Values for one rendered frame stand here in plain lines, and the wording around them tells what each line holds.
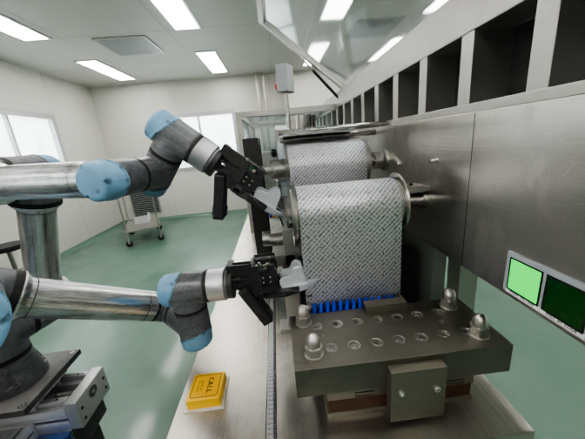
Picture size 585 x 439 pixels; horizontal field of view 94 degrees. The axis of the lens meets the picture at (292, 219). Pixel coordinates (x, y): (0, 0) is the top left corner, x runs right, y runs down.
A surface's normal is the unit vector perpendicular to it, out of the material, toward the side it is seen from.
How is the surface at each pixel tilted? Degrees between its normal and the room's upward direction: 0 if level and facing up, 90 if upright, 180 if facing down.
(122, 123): 90
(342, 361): 0
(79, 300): 75
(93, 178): 90
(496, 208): 90
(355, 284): 90
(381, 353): 0
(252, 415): 0
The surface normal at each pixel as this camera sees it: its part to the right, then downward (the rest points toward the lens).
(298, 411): -0.09, -0.96
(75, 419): 0.09, 0.26
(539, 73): -0.99, 0.10
